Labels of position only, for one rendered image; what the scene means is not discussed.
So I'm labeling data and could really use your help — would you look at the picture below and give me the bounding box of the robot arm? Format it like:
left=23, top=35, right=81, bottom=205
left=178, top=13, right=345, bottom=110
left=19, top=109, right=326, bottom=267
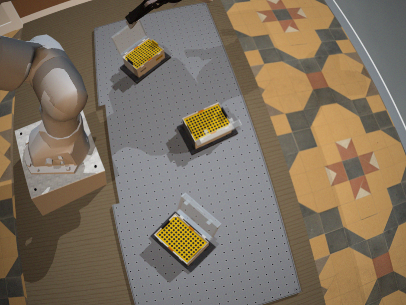
left=0, top=34, right=90, bottom=174

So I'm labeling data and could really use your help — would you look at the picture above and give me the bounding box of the yellow tip rack plate with holes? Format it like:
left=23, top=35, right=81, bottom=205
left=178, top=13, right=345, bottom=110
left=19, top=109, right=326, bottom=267
left=156, top=217, right=207, bottom=262

